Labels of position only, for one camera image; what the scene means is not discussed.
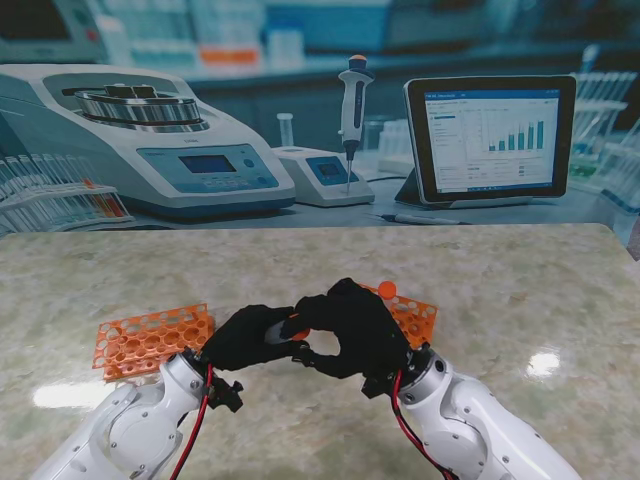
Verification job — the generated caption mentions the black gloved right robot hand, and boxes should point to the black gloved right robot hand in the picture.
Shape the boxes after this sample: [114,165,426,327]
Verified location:
[280,277,411,380]

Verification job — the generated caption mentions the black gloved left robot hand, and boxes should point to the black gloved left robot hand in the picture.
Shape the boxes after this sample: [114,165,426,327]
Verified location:
[199,304,301,372]

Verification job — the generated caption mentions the orange test tube rack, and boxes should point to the orange test tube rack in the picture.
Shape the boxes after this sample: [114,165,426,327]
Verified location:
[357,282,439,351]
[92,303,215,383]

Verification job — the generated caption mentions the printed laboratory backdrop poster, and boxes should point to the printed laboratory backdrop poster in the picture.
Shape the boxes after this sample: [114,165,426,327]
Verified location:
[0,0,640,246]

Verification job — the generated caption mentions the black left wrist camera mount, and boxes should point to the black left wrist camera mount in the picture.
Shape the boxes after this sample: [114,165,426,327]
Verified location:
[208,375,245,414]

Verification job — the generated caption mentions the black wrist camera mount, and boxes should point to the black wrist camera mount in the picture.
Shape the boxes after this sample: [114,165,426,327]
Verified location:
[208,375,245,414]
[360,370,401,401]

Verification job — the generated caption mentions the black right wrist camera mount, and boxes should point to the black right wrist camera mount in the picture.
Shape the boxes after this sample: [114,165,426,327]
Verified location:
[360,370,401,401]

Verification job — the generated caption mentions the red left arm cable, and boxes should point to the red left arm cable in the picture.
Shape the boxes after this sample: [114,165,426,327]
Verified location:
[167,362,214,480]

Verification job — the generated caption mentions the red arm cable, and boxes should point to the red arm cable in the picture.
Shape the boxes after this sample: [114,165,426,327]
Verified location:
[392,369,459,480]
[167,362,214,480]

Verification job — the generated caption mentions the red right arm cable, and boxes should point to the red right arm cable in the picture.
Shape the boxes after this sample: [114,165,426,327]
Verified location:
[392,369,459,480]

